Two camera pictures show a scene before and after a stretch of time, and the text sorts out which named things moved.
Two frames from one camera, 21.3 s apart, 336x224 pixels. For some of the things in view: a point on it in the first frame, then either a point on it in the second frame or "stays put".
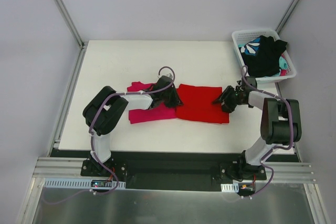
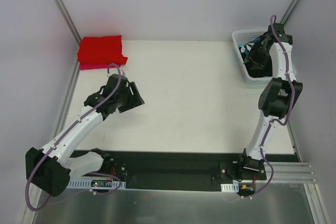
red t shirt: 197,104 → 102,50
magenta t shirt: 161,112 → 89,67
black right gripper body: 228,98 → 256,57
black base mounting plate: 174,170 stays put
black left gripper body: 169,94 → 128,99
